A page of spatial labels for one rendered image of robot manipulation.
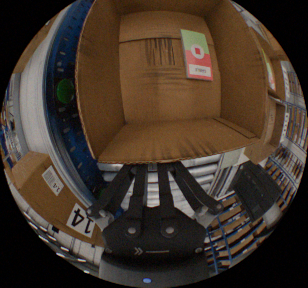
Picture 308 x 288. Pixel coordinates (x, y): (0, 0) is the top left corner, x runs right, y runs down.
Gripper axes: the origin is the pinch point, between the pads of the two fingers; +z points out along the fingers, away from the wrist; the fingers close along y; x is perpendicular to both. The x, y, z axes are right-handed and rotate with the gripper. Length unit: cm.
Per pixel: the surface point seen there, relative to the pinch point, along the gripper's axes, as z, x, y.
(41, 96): -3.4, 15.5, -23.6
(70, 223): -14.3, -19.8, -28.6
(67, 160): -0.8, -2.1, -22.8
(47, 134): -3.4, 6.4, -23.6
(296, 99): 58, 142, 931
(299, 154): -83, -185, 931
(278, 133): 3, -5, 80
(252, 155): 4.4, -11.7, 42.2
